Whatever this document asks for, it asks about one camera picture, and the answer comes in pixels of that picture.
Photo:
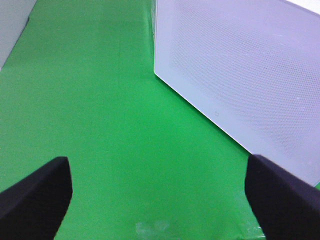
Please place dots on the white microwave door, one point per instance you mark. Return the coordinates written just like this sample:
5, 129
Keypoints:
250, 66

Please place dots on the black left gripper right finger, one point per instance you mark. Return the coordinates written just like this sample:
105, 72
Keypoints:
285, 207

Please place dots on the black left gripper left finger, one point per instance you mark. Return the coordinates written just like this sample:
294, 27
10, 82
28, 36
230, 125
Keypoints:
34, 207

